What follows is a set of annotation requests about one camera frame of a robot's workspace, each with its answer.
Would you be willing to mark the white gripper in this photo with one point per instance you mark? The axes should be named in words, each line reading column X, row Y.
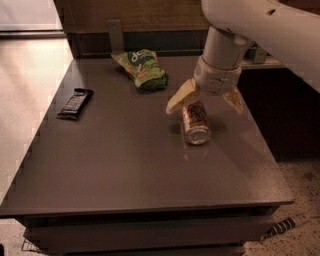
column 216, row 79

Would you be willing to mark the orange soda can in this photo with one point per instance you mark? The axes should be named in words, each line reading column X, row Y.
column 195, row 124

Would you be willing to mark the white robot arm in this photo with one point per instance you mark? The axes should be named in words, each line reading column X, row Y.
column 290, row 35

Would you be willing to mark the green chip bag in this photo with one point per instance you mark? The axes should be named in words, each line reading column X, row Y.
column 143, row 68

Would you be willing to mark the dark chocolate bar wrapper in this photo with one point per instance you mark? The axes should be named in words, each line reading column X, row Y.
column 73, row 107

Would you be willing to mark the dark cabinet drawer base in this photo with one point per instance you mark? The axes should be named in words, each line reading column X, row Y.
column 128, row 232

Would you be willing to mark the striped object on floor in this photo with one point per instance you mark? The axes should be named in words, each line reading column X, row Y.
column 286, row 225

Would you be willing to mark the right metal bracket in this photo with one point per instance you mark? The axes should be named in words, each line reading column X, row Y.
column 256, row 55

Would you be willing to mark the metal bracket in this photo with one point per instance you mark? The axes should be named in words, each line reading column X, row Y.
column 116, row 35
column 256, row 55

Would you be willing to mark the wooden wall shelf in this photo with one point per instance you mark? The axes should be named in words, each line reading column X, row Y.
column 268, row 63

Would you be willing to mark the left metal bracket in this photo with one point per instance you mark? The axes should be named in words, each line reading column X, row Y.
column 116, row 35

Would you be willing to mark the wire rack corner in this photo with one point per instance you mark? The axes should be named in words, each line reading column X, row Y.
column 27, row 245

